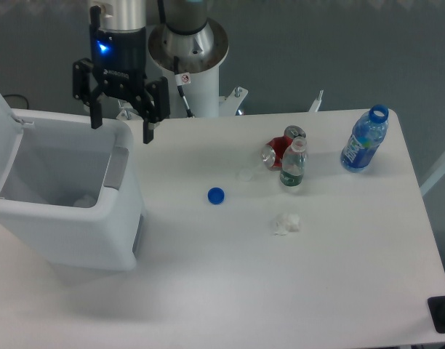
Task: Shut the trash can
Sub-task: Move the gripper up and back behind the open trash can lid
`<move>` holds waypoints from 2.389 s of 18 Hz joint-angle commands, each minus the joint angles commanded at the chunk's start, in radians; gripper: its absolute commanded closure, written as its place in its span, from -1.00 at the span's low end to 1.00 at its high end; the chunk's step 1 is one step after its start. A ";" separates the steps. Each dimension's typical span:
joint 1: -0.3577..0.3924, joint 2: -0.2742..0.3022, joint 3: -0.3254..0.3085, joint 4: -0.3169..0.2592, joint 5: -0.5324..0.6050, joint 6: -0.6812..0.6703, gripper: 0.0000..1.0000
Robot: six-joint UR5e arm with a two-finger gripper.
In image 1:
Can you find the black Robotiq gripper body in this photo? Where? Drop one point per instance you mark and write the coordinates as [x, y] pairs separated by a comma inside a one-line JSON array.
[[118, 39]]

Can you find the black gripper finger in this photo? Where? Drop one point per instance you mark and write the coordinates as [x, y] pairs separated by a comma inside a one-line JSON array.
[[81, 90], [153, 106]]

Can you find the white trash can lid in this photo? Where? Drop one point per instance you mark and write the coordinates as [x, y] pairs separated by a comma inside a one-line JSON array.
[[11, 133]]

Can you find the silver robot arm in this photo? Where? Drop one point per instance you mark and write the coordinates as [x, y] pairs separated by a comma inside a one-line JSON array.
[[182, 17]]

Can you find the white trash can body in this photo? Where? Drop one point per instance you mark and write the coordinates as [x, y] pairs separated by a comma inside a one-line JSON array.
[[72, 194]]

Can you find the blue bottle cap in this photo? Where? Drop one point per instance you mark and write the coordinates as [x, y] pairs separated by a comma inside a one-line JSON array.
[[215, 195]]

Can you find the crushed red soda can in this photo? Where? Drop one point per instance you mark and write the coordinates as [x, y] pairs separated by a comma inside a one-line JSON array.
[[273, 151]]

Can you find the clear green-label bottle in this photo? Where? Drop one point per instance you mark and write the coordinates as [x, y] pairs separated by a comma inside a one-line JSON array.
[[293, 162]]

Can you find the crumpled white tissue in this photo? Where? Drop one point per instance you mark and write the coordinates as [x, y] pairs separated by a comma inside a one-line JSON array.
[[286, 223]]

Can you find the blue plastic drink bottle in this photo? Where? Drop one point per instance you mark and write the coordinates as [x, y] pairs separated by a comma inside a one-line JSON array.
[[367, 135]]

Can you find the white furniture at right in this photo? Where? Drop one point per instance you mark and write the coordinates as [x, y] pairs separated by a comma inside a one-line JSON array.
[[434, 174]]

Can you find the black device at edge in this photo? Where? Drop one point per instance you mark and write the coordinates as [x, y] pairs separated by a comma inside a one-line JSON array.
[[437, 311]]

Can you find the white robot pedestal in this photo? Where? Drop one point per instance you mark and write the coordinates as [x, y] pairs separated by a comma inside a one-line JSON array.
[[191, 65]]

